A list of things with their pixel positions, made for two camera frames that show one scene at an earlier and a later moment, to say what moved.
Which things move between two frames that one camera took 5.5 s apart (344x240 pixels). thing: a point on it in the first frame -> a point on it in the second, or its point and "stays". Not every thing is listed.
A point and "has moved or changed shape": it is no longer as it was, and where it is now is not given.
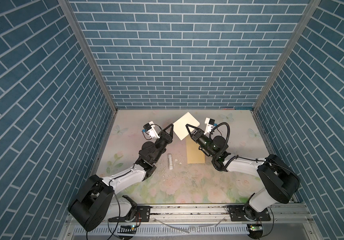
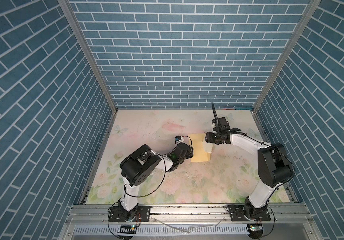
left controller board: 131,229 stays
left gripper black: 165,138 -> 189,152
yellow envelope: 194,155 stays
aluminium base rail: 199,222 stays
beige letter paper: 180,128 has moved or changed shape
